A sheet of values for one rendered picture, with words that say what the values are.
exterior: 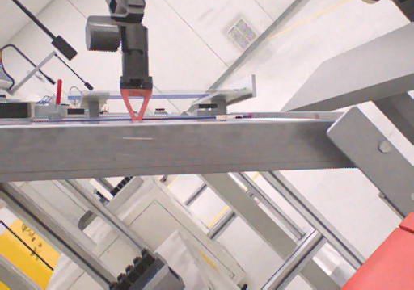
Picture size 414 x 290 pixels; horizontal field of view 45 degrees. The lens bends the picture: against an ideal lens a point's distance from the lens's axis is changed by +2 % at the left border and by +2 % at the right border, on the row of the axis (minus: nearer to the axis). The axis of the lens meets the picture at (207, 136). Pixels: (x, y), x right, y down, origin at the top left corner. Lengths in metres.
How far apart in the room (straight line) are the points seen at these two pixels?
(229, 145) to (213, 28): 8.39
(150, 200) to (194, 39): 6.96
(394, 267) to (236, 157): 0.33
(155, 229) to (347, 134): 1.57
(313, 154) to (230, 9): 8.50
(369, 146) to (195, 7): 8.43
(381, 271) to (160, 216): 1.81
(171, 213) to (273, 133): 1.50
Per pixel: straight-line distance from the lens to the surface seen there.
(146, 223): 2.08
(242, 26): 9.08
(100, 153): 0.57
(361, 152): 0.60
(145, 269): 1.13
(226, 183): 1.51
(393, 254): 0.30
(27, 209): 1.32
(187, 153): 0.58
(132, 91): 1.04
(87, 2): 8.87
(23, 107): 0.89
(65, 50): 0.94
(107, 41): 1.03
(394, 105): 1.32
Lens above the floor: 0.94
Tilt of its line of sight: 9 degrees down
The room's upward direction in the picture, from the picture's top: 45 degrees counter-clockwise
